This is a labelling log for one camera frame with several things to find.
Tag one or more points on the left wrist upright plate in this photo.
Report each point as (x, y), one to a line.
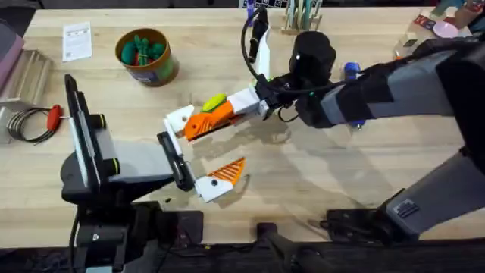
(77, 113)

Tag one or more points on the clear slatted tray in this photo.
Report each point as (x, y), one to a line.
(26, 76)

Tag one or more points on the mauve box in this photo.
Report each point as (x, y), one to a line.
(9, 53)

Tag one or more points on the black rail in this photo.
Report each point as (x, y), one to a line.
(379, 258)

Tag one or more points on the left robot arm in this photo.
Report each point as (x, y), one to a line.
(102, 235)

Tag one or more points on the blue electric screwdriver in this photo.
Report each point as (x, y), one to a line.
(351, 71)

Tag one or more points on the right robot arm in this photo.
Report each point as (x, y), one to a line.
(417, 87)

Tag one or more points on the yellow-green toy vegetable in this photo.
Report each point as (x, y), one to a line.
(214, 101)

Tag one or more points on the black white patterned board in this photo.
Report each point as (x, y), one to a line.
(273, 3)

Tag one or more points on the wrist upright plate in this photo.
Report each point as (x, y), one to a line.
(77, 113)
(264, 57)

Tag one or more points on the orange ribbed wedge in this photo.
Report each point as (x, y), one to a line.
(197, 129)

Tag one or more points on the brown tub of green toys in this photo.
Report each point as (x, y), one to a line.
(151, 72)

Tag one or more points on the small wooden peg rack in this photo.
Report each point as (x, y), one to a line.
(299, 19)

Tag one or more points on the purple pen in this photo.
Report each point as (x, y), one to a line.
(250, 7)

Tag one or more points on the black camera mast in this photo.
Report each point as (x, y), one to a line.
(273, 237)

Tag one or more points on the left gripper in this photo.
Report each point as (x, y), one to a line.
(144, 161)

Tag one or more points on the right wrist upright plate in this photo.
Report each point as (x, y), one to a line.
(264, 57)

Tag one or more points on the white paper sheet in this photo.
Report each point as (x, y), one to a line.
(77, 41)

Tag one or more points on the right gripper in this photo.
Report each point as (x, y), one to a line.
(310, 60)

